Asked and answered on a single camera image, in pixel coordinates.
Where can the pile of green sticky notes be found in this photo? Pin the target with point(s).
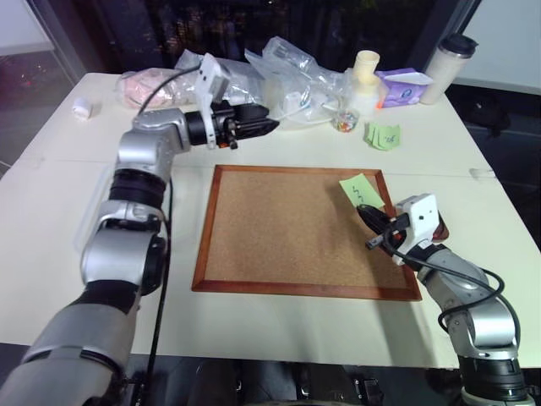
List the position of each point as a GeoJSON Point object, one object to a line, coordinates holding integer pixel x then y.
{"type": "Point", "coordinates": [382, 136]}

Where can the wood framed cork board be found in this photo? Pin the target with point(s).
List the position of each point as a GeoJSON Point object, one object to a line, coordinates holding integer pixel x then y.
{"type": "Point", "coordinates": [291, 228]}

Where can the cream plastic bottle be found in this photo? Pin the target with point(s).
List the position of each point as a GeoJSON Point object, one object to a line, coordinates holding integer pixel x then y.
{"type": "Point", "coordinates": [367, 82]}

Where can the small clear table clip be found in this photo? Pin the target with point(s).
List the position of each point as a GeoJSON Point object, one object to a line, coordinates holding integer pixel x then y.
{"type": "Point", "coordinates": [482, 172]}

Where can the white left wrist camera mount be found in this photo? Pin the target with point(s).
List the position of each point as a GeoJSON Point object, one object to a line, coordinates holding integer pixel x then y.
{"type": "Point", "coordinates": [210, 78]}

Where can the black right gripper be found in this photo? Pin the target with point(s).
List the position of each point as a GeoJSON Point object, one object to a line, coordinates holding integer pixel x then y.
{"type": "Point", "coordinates": [391, 230]}

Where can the white tumbler with black lid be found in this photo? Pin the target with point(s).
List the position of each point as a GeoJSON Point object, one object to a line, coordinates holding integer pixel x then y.
{"type": "Point", "coordinates": [444, 69]}

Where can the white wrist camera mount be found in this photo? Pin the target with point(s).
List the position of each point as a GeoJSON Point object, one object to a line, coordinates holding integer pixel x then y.
{"type": "Point", "coordinates": [210, 78]}
{"type": "Point", "coordinates": [422, 220]}

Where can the red-brown tray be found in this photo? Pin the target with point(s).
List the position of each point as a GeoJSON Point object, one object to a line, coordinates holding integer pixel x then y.
{"type": "Point", "coordinates": [440, 228]}

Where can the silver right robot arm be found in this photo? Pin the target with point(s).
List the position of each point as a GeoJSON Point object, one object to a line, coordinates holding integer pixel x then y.
{"type": "Point", "coordinates": [486, 321]}

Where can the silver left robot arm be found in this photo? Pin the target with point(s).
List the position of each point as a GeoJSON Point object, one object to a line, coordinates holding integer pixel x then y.
{"type": "Point", "coordinates": [143, 148]}

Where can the large clear plastic bag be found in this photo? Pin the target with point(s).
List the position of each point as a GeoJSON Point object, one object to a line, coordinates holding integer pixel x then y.
{"type": "Point", "coordinates": [296, 84]}

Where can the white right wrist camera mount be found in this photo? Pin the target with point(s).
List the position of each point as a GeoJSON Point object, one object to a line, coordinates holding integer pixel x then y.
{"type": "Point", "coordinates": [422, 220]}

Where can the purple tissue pack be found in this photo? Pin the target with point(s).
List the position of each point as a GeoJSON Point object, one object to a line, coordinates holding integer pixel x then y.
{"type": "Point", "coordinates": [401, 86]}

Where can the pink stuff in plastic bag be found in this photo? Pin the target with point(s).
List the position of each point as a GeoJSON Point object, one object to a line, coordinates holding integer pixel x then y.
{"type": "Point", "coordinates": [143, 86]}

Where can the clear cup of coloured pushpins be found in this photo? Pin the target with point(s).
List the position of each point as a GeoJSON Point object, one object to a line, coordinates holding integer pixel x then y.
{"type": "Point", "coordinates": [345, 122]}

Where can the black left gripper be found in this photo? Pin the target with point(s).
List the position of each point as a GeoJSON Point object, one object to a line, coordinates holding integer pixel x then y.
{"type": "Point", "coordinates": [226, 122]}

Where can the crumpled clear plastic bag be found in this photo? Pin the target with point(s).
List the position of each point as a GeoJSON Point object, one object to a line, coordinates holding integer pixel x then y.
{"type": "Point", "coordinates": [241, 80]}

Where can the green sticky note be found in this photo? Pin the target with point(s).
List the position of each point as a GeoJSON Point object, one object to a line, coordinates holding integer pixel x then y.
{"type": "Point", "coordinates": [363, 190]}

